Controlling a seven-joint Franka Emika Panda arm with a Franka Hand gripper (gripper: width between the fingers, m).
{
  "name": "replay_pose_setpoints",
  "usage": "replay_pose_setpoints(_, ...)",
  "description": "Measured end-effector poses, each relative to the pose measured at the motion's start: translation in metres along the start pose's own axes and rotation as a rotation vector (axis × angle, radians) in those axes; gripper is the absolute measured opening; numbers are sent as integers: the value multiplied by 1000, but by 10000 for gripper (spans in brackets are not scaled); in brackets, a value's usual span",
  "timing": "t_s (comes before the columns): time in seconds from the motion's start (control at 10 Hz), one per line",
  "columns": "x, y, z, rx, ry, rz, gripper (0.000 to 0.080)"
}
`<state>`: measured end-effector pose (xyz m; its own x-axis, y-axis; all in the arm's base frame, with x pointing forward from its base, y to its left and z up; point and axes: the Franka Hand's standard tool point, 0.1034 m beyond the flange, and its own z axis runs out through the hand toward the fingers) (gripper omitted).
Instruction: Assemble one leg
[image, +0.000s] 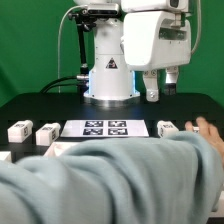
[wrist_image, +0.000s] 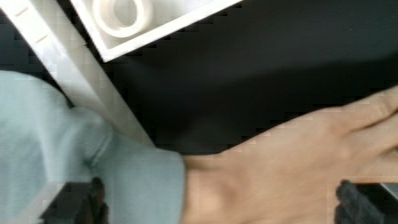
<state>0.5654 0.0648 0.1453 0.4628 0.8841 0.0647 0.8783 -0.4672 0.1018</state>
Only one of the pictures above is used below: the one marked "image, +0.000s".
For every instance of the white left fence piece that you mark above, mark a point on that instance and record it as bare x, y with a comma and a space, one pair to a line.
5, 156

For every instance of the person's hand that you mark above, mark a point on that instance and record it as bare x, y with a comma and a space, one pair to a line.
211, 134

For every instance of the black camera on stand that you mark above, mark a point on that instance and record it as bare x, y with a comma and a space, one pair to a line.
93, 11

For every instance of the white square table top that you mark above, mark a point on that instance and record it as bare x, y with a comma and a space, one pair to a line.
57, 148

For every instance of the white marker sheet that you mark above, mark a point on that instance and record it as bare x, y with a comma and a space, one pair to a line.
105, 128

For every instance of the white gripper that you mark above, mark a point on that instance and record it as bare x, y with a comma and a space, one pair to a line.
151, 41

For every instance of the teal sleeved forearm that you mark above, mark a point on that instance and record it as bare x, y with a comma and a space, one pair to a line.
173, 180

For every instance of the black camera stand pole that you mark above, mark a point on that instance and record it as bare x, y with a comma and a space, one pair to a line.
84, 70

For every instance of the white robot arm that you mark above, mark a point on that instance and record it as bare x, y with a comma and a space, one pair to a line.
110, 82

